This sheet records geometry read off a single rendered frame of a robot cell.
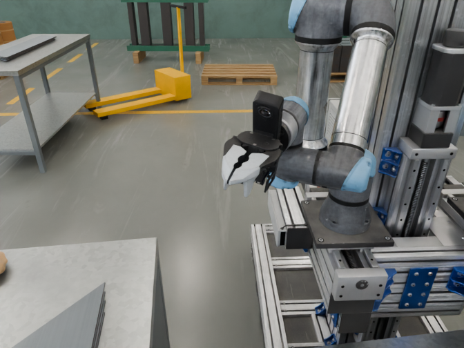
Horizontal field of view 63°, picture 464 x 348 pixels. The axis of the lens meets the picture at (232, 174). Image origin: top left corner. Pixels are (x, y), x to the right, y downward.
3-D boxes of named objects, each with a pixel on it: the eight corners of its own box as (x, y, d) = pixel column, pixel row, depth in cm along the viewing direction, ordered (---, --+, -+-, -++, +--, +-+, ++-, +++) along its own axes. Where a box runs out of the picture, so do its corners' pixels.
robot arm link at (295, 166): (309, 197, 82) (315, 152, 76) (260, 187, 86) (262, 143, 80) (317, 181, 88) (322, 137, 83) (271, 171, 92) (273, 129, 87)
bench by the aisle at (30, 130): (45, 173, 353) (16, 66, 305) (-30, 173, 353) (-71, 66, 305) (102, 108, 510) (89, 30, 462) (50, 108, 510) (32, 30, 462)
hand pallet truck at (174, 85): (175, 90, 582) (169, 3, 522) (195, 99, 544) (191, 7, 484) (83, 110, 505) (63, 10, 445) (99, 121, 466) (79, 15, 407)
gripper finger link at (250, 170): (243, 215, 56) (264, 185, 63) (248, 181, 53) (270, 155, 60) (224, 208, 57) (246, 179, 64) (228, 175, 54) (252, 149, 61)
